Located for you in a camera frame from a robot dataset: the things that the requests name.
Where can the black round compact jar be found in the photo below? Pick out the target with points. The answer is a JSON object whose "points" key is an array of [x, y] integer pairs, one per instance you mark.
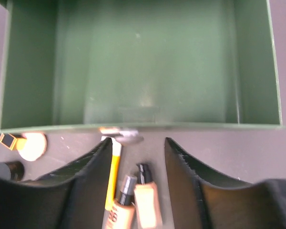
{"points": [[13, 170]]}

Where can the lower gold black lipstick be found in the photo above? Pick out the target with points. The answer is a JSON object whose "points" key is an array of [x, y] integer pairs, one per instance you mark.
{"points": [[12, 142]]}

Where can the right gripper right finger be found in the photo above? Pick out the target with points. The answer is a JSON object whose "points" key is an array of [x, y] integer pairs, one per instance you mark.
{"points": [[204, 198]]}

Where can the BB cream foundation bottle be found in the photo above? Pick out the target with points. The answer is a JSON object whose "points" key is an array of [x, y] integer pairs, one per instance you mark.
{"points": [[122, 211]]}

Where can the pink makeup sponge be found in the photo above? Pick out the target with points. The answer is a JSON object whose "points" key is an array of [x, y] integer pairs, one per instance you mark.
{"points": [[31, 146]]}

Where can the green drawer box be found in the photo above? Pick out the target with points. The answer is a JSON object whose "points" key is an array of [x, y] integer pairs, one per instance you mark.
{"points": [[84, 64]]}

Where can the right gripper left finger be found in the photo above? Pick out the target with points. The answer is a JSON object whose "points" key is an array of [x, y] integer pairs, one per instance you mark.
{"points": [[70, 197]]}

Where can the orange cream tube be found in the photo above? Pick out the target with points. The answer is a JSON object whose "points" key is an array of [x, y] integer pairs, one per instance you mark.
{"points": [[116, 155]]}

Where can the beige foundation bottle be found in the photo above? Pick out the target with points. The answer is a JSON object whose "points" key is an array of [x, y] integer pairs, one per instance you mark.
{"points": [[147, 199]]}

